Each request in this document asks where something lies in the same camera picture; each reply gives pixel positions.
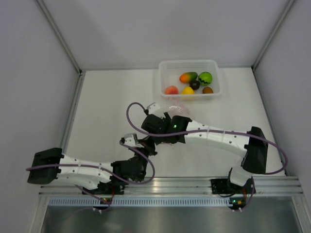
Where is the clear zip top bag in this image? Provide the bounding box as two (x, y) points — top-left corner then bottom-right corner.
(164, 98), (194, 133)

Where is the orange peach fake fruit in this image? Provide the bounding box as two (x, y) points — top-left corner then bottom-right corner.
(164, 85), (179, 95)

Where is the yellow fake pepper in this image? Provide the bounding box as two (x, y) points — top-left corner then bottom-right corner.
(181, 86), (195, 95)

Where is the orange green fake mango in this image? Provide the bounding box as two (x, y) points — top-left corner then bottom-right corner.
(179, 72), (198, 83)

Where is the dark purple fake plum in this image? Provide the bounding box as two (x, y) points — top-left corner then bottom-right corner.
(189, 80), (200, 91)

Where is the brown fake kiwi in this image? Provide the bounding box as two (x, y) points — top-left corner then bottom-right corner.
(202, 86), (214, 94)

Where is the green fake apple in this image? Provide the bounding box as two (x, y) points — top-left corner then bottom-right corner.
(198, 72), (213, 86)

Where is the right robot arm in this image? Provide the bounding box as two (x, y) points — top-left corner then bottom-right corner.
(141, 113), (268, 193)

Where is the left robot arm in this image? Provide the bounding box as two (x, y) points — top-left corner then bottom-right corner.
(26, 134), (157, 194)

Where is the white plastic basket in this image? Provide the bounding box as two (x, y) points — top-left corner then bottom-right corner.
(158, 60), (223, 100)

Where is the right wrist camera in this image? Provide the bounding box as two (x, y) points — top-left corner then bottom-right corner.
(146, 102), (164, 117)

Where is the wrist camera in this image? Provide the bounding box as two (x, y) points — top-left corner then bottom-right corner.
(146, 102), (164, 117)
(123, 133), (138, 147)

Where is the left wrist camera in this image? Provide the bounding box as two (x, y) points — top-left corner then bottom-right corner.
(123, 133), (138, 147)

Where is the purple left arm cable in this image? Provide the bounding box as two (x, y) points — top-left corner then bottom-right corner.
(25, 138), (156, 185)

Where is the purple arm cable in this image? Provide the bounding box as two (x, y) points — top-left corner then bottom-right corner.
(126, 101), (290, 175)
(25, 138), (156, 185)

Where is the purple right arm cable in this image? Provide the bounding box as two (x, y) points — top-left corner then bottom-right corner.
(126, 101), (290, 175)

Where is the white slotted cable duct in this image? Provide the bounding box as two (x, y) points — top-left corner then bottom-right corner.
(49, 196), (243, 207)

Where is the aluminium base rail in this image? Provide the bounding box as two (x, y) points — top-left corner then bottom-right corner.
(39, 176), (303, 196)

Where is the aluminium frame rail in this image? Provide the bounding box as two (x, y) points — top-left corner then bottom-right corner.
(36, 0), (85, 78)

